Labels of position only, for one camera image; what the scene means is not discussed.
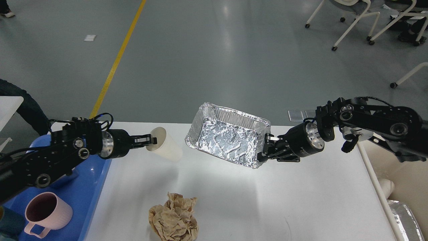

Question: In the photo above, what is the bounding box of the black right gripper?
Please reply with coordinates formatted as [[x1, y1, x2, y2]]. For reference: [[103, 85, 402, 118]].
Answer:
[[257, 122, 325, 163]]

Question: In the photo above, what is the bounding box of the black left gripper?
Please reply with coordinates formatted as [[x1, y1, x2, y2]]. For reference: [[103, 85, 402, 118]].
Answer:
[[100, 129, 157, 160]]

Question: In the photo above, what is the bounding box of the white paper cup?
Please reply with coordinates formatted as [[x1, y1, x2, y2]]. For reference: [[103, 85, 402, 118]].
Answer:
[[146, 127, 183, 162]]

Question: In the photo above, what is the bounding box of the aluminium foil tray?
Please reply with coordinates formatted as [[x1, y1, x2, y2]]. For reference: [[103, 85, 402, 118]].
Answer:
[[185, 102, 271, 169]]

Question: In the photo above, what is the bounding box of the brown paper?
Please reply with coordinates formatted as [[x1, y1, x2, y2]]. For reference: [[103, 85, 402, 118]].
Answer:
[[148, 193, 199, 241]]

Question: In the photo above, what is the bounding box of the pink mug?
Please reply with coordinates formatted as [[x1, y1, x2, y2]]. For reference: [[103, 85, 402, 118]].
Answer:
[[23, 192, 73, 239]]

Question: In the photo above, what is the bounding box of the steel rectangular container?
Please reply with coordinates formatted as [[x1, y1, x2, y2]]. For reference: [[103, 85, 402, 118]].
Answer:
[[49, 168, 79, 189]]

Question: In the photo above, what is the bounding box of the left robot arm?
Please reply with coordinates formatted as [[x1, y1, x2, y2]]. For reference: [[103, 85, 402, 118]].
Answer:
[[0, 112, 158, 204]]

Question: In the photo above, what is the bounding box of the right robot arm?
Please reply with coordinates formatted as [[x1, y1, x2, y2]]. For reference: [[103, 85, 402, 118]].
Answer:
[[257, 96, 428, 163]]

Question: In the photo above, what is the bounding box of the floor outlet plate left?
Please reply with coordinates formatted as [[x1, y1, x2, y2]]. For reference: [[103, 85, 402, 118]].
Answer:
[[288, 110, 306, 122]]

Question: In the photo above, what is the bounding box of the floor outlet plate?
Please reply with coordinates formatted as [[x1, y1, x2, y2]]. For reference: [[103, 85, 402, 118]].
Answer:
[[288, 110, 306, 122], [305, 110, 316, 119]]

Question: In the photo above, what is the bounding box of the floor outlet plate right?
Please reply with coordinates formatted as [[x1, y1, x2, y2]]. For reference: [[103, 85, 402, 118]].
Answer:
[[305, 110, 316, 119]]

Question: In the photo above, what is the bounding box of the blue plastic tray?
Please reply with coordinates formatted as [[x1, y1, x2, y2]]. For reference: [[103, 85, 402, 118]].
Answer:
[[4, 155, 111, 241]]

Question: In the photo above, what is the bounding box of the beige plastic bin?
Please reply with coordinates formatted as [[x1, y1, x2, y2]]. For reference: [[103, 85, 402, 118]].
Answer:
[[357, 140, 428, 240]]

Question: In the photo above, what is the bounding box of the person in dark jeans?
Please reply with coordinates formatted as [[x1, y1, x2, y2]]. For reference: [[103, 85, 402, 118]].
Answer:
[[0, 79, 51, 136]]

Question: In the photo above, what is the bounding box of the white chair at right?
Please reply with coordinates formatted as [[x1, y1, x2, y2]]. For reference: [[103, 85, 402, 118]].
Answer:
[[389, 62, 428, 89]]

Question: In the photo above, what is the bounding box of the white side table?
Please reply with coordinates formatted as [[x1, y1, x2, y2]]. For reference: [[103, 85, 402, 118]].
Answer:
[[0, 96, 24, 153]]

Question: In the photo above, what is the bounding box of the foil tray in bin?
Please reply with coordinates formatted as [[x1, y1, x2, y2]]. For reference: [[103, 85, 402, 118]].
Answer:
[[387, 199, 425, 241]]

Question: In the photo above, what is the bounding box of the white office chair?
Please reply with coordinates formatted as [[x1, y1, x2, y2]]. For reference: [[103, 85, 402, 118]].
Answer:
[[305, 0, 382, 52]]

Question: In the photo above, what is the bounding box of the walking person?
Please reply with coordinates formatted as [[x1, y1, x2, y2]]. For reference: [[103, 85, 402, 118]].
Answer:
[[0, 0, 15, 18]]

